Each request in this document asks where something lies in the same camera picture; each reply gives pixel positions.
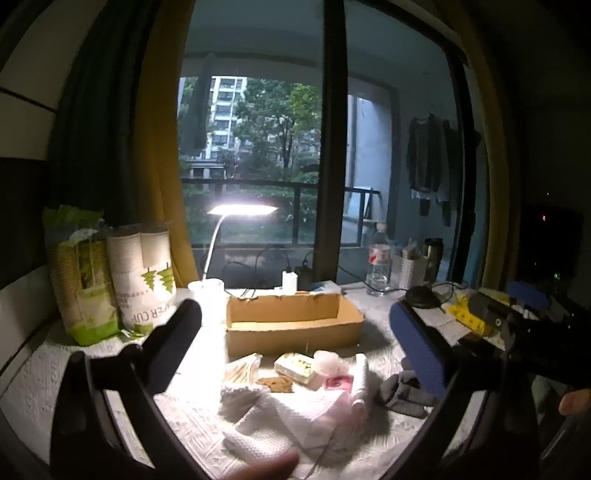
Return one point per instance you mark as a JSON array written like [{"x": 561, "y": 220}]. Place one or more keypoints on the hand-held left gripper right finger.
[{"x": 418, "y": 355}]

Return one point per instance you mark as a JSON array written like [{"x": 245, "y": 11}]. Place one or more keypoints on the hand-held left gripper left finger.
[{"x": 175, "y": 341}]

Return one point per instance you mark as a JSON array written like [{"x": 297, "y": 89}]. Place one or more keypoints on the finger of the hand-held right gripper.
[
  {"x": 489, "y": 311},
  {"x": 528, "y": 293}
]

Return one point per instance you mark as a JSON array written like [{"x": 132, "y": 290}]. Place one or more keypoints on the grey socks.
[{"x": 406, "y": 397}]

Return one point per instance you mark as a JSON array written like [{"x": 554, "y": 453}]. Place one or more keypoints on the pink plush toy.
[{"x": 339, "y": 383}]

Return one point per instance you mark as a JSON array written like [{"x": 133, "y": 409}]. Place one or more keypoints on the clear plastic bag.
[{"x": 330, "y": 362}]

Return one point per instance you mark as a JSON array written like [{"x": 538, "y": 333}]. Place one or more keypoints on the brown sponge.
[{"x": 276, "y": 384}]

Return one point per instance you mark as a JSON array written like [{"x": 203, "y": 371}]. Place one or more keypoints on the cardboard box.
[{"x": 286, "y": 339}]

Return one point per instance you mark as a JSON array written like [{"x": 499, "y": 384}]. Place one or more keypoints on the white towel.
[{"x": 286, "y": 415}]

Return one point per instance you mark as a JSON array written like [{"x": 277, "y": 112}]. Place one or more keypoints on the person's right hand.
[{"x": 576, "y": 401}]

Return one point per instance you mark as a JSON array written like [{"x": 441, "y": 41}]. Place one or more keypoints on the person's left hand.
[{"x": 265, "y": 467}]

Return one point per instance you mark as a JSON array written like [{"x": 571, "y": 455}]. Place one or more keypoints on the yellow packet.
[{"x": 461, "y": 314}]

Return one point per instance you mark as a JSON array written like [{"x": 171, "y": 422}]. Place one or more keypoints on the white desk lamp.
[{"x": 208, "y": 297}]

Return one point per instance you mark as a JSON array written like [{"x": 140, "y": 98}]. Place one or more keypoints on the black round device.
[{"x": 422, "y": 297}]

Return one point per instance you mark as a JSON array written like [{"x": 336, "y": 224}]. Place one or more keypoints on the white paper cup pack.
[{"x": 138, "y": 286}]

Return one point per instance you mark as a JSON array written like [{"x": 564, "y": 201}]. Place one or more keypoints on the dark thermos flask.
[{"x": 433, "y": 261}]

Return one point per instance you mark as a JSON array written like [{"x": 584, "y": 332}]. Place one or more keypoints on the white mesh pen holder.
[{"x": 411, "y": 273}]

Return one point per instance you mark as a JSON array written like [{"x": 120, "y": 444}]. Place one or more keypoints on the clear water bottle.
[{"x": 379, "y": 263}]

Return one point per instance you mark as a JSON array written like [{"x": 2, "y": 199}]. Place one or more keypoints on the green paper cup pack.
[{"x": 83, "y": 295}]

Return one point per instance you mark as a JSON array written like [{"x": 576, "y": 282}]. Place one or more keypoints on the white power strip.
[{"x": 326, "y": 287}]

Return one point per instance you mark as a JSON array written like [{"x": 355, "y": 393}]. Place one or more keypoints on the small cream soap box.
[{"x": 295, "y": 367}]

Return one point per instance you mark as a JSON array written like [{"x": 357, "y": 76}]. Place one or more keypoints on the white charger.
[{"x": 288, "y": 282}]

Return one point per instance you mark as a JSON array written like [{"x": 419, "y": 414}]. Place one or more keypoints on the black charger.
[{"x": 304, "y": 279}]

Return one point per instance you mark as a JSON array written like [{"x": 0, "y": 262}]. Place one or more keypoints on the white textured table cloth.
[{"x": 46, "y": 406}]

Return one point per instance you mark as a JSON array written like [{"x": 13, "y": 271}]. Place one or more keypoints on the yellow curtain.
[
  {"x": 159, "y": 138},
  {"x": 487, "y": 138}
]

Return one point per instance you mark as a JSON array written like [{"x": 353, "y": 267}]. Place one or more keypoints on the hanging dark sweater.
[{"x": 422, "y": 152}]

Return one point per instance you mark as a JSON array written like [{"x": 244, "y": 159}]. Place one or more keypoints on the black balcony railing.
[{"x": 258, "y": 183}]

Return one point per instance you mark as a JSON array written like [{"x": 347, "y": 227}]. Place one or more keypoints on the dark green curtain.
[{"x": 106, "y": 115}]

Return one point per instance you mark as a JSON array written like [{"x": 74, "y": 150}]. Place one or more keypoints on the dark window frame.
[{"x": 331, "y": 138}]

